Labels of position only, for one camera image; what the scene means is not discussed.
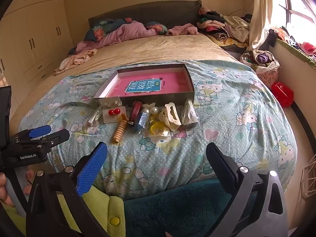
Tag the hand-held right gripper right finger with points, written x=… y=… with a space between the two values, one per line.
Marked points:
x=222 y=167

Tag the blue packet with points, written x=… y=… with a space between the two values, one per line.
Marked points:
x=142 y=121

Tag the yellow-green fleece garment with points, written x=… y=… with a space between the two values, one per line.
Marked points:
x=116 y=207

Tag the cartoon cat printed blanket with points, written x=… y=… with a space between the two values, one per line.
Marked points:
x=222 y=128

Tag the red ball earring card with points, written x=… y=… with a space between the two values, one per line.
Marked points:
x=114 y=112

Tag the large floral pillow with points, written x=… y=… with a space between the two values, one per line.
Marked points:
x=98 y=30

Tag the clothes on windowsill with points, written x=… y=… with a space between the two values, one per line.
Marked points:
x=301 y=45

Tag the pink fluffy garment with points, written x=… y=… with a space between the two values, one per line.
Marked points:
x=182 y=29

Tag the stud earring card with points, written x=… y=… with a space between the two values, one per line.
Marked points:
x=111 y=102

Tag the pile of clothes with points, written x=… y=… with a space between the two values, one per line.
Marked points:
x=222 y=27

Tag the dark upholstered headboard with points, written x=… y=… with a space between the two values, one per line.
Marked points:
x=148 y=12

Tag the white hair claw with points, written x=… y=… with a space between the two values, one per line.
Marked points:
x=172 y=118

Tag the beige bed sheet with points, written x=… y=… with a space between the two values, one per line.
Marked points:
x=148 y=49

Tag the shallow cardboard box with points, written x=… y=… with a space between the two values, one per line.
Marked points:
x=177 y=96

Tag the peach crumpled garment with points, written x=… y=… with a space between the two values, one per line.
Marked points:
x=74 y=60

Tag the red box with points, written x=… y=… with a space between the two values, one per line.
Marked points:
x=282 y=93

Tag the pearl hair accessory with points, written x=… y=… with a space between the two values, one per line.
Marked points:
x=154 y=109

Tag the window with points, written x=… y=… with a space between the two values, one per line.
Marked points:
x=298 y=0

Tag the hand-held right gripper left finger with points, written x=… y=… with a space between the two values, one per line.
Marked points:
x=92 y=167

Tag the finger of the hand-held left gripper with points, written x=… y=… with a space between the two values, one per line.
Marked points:
x=58 y=136
x=39 y=130

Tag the clear plastic bag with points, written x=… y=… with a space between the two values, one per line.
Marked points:
x=95 y=117

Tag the teal fluffy garment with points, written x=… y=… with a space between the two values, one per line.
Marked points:
x=172 y=209

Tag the pink book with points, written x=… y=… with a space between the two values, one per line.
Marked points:
x=118 y=88

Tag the pink quilt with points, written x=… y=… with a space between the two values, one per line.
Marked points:
x=128 y=32

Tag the person's left hand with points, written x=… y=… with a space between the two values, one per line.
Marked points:
x=3 y=190

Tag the cream curtain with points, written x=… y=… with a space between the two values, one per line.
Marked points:
x=264 y=12

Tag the small floral pillow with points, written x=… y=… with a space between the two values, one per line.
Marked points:
x=158 y=27

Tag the light folding rack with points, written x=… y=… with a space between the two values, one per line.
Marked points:
x=308 y=177

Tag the cream wardrobe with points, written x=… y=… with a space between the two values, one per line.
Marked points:
x=32 y=29

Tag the clear bag with striped item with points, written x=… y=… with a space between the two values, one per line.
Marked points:
x=188 y=114

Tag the orange spiral hair clip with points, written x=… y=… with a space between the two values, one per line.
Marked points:
x=119 y=129

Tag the basket of clothes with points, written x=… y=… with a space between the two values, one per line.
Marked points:
x=261 y=61

